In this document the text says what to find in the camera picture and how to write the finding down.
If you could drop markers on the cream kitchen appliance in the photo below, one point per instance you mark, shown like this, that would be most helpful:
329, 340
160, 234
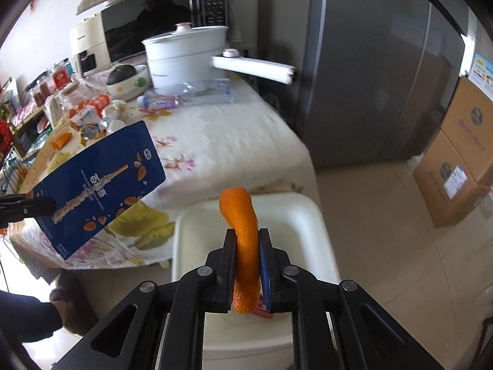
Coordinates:
86, 36

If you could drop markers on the brown slipper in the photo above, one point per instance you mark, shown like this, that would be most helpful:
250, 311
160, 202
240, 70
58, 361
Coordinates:
63, 300

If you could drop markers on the white ceramic bowl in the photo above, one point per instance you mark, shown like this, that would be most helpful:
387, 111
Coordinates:
127, 90

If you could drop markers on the brown cardboard box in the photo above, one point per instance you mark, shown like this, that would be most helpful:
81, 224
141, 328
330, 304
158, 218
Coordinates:
443, 185
470, 123

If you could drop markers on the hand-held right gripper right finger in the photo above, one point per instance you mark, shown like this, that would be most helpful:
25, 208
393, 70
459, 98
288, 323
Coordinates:
265, 269

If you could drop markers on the chili spice jar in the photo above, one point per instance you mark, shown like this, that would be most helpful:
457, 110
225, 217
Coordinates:
40, 93

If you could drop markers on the glass jar with cork lid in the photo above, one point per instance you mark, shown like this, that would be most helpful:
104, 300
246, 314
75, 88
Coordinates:
75, 94

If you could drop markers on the blue and white box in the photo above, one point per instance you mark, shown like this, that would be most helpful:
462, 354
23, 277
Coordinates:
481, 73

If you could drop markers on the black microwave oven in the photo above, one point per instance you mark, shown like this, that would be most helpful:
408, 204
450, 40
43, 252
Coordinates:
154, 23

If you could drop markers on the red label spice jar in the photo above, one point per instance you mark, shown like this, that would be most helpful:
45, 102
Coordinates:
61, 77

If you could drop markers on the person's dark trouser leg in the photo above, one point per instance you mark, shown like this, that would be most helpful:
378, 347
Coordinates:
27, 316

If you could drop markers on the grey refrigerator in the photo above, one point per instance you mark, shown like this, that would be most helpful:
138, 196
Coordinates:
366, 84

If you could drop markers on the white electric pot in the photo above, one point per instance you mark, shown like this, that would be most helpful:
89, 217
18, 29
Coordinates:
181, 65

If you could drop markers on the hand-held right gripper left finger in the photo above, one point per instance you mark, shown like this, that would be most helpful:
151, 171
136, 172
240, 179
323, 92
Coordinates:
227, 262

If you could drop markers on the large blue carton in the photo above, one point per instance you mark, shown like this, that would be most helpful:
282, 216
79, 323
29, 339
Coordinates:
108, 185

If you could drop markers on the floral tablecloth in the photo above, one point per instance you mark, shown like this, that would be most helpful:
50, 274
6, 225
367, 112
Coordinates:
215, 142

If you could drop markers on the white plastic bag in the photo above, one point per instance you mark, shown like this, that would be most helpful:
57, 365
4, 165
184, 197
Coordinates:
54, 108

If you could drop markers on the red wall decoration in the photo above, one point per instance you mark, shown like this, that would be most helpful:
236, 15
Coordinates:
33, 4

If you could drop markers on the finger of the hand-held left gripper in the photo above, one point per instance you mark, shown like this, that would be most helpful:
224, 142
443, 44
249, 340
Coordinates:
34, 206

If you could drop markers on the clear plastic bottle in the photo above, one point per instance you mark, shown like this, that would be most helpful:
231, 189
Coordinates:
200, 92

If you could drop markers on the white plastic bin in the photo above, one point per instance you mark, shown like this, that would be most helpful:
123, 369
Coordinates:
292, 216

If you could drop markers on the orange and white package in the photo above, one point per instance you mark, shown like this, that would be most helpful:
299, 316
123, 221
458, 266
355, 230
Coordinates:
102, 101

